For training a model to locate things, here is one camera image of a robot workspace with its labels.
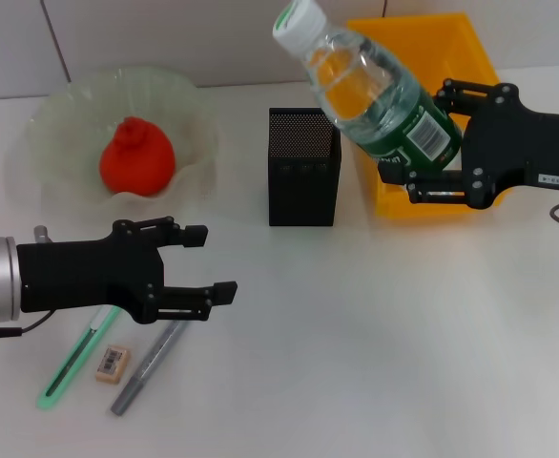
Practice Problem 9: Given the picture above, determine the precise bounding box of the black mesh pen holder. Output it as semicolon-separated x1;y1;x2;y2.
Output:
267;106;343;228

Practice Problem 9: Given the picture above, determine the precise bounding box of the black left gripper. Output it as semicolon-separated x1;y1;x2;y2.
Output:
15;215;239;326

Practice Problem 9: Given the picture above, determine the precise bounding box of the beige eraser with barcode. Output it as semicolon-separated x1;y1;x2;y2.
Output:
93;344;133;385

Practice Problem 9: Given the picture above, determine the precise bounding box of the clear bottle with green label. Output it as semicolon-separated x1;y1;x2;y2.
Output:
271;0;465;169

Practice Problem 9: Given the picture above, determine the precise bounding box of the yellow plastic bin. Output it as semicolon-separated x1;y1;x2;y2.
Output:
345;12;523;219

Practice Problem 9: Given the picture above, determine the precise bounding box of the grey marker pen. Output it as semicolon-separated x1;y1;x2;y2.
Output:
110;320;186;418

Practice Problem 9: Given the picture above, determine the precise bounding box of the green utility knife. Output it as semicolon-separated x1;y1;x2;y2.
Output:
35;304;124;412

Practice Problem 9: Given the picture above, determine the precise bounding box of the pale green glass fruit plate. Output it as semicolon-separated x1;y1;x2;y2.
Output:
6;66;221;226

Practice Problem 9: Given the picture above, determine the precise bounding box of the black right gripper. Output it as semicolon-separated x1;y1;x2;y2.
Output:
378;77;559;211

